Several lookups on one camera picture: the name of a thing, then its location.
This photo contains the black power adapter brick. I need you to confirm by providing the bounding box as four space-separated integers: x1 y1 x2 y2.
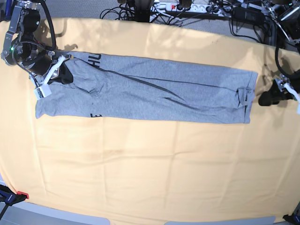
232 7 265 25

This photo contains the yellow table cloth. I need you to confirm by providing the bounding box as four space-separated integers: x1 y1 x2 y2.
0 18 300 225

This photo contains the tangle of black cables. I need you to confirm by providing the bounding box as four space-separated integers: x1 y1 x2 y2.
99 0 275 45

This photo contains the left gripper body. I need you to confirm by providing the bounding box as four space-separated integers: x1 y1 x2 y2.
273 74 300 102

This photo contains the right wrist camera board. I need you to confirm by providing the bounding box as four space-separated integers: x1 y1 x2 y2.
34 84 52 100

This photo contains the grey t-shirt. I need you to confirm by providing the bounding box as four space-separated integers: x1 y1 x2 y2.
35 52 258 124

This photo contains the white power strip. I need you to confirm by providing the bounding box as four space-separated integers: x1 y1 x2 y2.
151 1 233 18

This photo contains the black central post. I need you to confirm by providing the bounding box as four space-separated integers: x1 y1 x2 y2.
134 0 154 23

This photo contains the blue pole top left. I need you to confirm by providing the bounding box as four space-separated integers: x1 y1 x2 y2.
0 0 16 22

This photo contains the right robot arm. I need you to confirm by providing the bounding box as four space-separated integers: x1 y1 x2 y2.
0 0 73 87

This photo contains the blue clamp with red tip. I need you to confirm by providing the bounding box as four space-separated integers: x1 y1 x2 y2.
0 185 29 206

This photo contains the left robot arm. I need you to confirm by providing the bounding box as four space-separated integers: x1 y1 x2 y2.
258 0 300 106

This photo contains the blue clamp at right corner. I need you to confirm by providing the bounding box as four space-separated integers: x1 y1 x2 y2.
283 207 300 225

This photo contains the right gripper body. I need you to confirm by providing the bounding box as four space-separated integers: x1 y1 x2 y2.
28 54 68 88

